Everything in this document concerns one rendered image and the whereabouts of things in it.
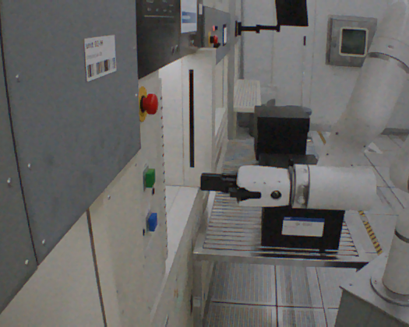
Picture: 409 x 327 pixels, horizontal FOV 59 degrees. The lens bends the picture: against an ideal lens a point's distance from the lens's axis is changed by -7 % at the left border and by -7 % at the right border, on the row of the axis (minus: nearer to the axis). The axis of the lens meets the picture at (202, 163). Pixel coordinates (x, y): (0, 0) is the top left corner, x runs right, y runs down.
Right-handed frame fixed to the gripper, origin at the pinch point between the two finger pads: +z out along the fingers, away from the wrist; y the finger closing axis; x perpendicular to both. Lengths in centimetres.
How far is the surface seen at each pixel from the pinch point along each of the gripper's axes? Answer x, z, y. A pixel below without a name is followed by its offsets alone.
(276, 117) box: -19, -20, 133
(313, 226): -35, -30, 46
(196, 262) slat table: -48, 9, 40
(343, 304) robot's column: -51, -39, 26
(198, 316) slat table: -73, 9, 40
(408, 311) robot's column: -44, -55, 15
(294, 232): -37, -24, 46
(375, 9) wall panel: 55, -170, 480
